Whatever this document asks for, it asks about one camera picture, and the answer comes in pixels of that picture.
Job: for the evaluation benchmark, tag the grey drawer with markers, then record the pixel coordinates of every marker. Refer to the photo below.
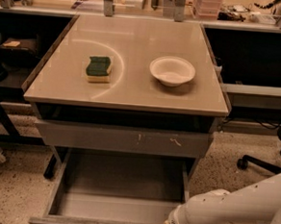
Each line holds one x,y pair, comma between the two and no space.
122,139
113,188

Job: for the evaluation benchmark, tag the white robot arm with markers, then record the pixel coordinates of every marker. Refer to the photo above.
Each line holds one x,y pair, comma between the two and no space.
259,203

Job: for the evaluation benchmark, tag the grey top drawer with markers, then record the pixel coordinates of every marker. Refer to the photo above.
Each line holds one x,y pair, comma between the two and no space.
122,139

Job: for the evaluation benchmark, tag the grey drawer cabinet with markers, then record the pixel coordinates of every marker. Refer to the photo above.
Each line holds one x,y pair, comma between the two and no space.
133,98

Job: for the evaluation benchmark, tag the white bowl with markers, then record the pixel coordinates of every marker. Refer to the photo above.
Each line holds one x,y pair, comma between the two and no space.
172,71

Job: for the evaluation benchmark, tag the green yellow sponge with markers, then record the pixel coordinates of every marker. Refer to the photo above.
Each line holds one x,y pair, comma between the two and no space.
99,69

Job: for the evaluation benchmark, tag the pink stacked trays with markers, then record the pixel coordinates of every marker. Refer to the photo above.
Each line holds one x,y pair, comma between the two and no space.
206,9

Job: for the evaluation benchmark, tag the dark bag under bench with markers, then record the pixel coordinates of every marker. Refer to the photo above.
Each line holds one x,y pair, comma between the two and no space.
20,52

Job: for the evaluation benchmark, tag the black table frame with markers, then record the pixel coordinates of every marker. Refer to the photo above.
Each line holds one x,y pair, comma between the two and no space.
12,135

